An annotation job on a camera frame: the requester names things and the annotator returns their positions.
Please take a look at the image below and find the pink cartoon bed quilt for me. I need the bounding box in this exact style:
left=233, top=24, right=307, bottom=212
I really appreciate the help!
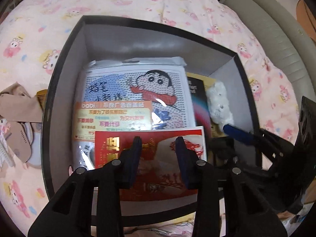
left=0, top=0, right=301, bottom=237

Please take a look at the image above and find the red gold packet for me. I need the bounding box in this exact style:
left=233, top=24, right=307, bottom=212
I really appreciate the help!
left=94, top=126, right=207, bottom=202

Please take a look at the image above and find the black grey storage box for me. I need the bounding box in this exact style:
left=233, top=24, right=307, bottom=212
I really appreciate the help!
left=41, top=16, right=259, bottom=226

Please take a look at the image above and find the black yellow book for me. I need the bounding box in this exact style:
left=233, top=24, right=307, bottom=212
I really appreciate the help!
left=187, top=73, right=224, bottom=151

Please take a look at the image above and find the white plush toy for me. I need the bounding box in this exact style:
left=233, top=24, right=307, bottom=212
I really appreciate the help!
left=206, top=81, right=234, bottom=131

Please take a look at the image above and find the Shin-chan bead art pack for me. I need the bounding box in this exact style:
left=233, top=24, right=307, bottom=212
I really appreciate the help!
left=72, top=57, right=196, bottom=170

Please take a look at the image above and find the brown wooden comb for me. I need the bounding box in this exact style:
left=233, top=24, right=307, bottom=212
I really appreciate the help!
left=36, top=89, right=48, bottom=109

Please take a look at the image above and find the grey padded headboard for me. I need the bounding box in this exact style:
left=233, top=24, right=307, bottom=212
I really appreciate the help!
left=220, top=0, right=315, bottom=102

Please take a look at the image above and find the beige garment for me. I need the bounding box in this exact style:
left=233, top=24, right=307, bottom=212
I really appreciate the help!
left=1, top=82, right=43, bottom=168

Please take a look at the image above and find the orange yellow sticker sheet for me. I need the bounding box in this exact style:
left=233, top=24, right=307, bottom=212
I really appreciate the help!
left=72, top=101, right=152, bottom=142

